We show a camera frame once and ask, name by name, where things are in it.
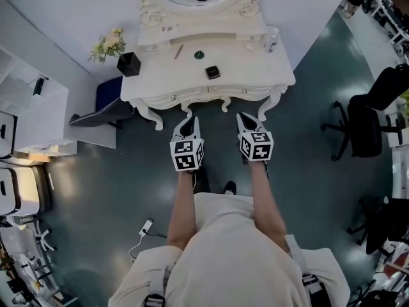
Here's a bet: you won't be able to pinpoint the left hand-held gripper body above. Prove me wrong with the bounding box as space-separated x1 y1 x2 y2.
169 132 205 172

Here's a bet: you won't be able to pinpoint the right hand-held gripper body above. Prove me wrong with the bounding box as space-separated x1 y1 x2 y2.
238 129 274 162

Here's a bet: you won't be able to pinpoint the black square compact case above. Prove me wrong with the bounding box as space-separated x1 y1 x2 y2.
204 65 222 80

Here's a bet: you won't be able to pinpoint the person's right forearm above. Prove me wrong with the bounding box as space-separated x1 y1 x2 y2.
247 160 287 248

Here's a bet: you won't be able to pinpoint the person's left forearm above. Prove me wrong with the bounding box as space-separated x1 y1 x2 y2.
166 169 197 251

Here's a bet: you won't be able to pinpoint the white dressing table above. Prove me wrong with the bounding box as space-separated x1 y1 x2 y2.
120 24 297 131

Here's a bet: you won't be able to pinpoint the person's left black shoe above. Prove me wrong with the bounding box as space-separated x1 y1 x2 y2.
194 164 210 193

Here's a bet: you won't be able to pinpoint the navy blue stool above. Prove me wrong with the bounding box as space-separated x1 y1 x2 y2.
68 75 135 129

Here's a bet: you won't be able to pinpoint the black square vase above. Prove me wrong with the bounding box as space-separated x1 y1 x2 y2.
116 51 142 77

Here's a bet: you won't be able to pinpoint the white power strip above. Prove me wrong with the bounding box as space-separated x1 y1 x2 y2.
139 219 153 237

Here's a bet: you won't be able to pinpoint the clear plastic bottle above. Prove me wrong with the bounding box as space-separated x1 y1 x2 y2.
264 27 281 53

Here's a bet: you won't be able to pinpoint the black office chair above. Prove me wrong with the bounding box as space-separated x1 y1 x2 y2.
321 64 409 161
346 195 409 255

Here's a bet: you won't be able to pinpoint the yellow pink artificial flowers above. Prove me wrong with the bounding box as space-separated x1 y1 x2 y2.
88 28 127 64

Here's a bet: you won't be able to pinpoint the person's cream dress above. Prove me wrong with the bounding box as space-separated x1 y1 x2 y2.
108 192 352 307

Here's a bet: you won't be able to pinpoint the white side table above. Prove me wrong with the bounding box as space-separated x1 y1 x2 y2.
14 84 118 155

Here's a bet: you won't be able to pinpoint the white shelf unit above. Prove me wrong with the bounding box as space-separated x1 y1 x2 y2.
0 45 70 114

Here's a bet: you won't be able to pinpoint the white robot head black face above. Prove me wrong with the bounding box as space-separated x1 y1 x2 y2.
0 166 42 217
0 112 17 159

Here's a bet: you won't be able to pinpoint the cluttered white workbench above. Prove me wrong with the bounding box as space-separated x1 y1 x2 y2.
0 222 65 307

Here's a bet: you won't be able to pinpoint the white power cable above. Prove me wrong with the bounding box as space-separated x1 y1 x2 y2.
128 233 143 265

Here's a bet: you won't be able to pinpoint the oval mirror ornate white frame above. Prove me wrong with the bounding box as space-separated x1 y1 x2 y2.
130 0 266 28

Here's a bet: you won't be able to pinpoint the person's right grey harness strap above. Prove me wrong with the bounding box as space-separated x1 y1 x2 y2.
286 233 323 307

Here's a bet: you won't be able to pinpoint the person's grey harness strap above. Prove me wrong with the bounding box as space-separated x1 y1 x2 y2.
143 260 169 307
286 233 323 307

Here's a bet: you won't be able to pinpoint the person's left grey harness strap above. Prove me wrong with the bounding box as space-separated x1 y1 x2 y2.
143 260 169 307

